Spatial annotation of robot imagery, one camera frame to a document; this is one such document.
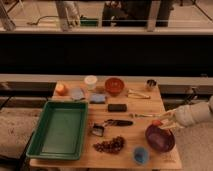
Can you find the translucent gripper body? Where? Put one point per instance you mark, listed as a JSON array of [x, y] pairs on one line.
[[168, 120]]

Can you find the orange pepper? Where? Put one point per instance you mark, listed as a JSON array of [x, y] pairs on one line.
[[157, 123]]

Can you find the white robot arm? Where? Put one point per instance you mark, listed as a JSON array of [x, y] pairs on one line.
[[188, 115]]

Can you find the small metal cup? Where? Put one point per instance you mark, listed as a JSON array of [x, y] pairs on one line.
[[150, 84]]

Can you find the blue plastic cup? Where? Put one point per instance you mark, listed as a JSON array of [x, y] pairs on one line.
[[140, 155]]

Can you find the white plastic cup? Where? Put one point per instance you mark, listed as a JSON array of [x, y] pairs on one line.
[[90, 82]]

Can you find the purple bowl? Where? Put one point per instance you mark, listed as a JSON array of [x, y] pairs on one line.
[[159, 139]]

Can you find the metal fork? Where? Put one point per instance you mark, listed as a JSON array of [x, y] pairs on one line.
[[140, 115]]

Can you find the wooden tongs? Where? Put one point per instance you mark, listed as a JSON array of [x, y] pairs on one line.
[[137, 94]]

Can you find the black rectangular block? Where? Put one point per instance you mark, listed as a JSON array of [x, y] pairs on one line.
[[117, 107]]

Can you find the red bowl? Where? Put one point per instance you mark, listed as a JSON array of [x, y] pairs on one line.
[[114, 86]]

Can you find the small black metal clip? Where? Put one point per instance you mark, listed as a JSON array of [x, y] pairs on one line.
[[97, 130]]

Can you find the blue sponge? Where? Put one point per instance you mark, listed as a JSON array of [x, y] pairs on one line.
[[97, 99]]

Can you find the grey blue cloth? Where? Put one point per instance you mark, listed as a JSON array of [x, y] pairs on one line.
[[77, 94]]

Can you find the green plastic tray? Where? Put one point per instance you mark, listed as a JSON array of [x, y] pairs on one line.
[[59, 134]]

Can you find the orange fruit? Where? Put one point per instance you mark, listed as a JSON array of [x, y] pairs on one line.
[[61, 89]]

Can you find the person in background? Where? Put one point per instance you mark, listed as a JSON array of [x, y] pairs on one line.
[[134, 13]]

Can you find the green box in background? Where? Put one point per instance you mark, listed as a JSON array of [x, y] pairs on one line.
[[93, 22]]

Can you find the black handled peeler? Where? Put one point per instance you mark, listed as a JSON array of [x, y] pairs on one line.
[[120, 123]]

